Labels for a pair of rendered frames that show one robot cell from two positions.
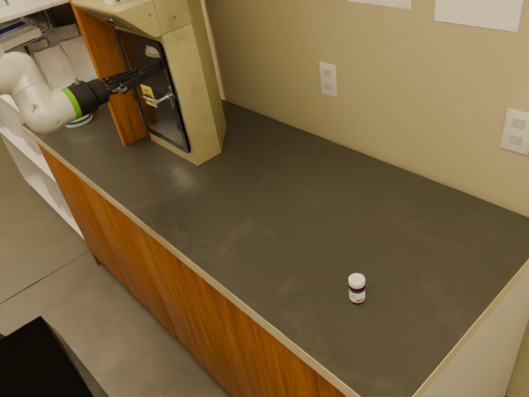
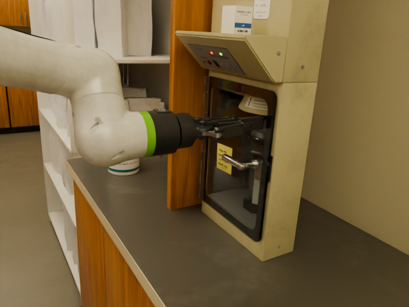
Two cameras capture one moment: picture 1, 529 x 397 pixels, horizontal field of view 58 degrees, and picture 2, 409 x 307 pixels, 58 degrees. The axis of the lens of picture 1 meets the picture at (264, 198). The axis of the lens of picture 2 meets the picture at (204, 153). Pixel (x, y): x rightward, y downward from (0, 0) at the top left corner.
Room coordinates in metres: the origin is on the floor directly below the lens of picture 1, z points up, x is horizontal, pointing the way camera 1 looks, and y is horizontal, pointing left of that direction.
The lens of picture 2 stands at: (0.59, 0.31, 1.51)
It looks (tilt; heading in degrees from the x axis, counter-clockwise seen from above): 18 degrees down; 5
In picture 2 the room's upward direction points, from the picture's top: 3 degrees clockwise
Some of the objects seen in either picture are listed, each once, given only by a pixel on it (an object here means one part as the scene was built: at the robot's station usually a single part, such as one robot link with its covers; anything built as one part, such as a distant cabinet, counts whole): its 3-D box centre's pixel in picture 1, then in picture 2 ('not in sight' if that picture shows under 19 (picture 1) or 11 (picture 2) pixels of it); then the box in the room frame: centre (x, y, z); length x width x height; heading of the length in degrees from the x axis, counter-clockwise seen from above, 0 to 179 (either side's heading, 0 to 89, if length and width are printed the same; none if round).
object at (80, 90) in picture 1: (82, 97); (160, 130); (1.32, 0.47, 1.31); 0.09 x 0.06 x 0.12; 37
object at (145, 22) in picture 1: (114, 17); (223, 54); (1.54, 0.36, 1.46); 0.32 x 0.11 x 0.10; 37
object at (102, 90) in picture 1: (105, 88); (192, 129); (1.36, 0.41, 1.31); 0.09 x 0.08 x 0.07; 127
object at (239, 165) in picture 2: (155, 98); (238, 161); (1.50, 0.30, 1.20); 0.10 x 0.05 x 0.03; 36
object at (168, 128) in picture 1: (153, 92); (232, 155); (1.57, 0.32, 1.19); 0.30 x 0.01 x 0.40; 36
